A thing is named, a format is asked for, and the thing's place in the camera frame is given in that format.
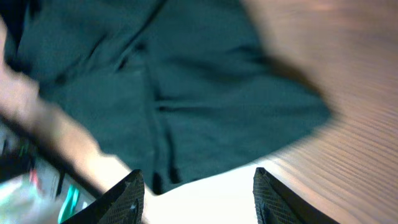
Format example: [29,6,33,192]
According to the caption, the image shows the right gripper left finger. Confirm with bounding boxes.
[63,169,144,224]

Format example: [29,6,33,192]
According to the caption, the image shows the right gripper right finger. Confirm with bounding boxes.
[253,167,337,224]

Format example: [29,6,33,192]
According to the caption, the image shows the black t-shirt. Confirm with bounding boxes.
[1,0,330,194]

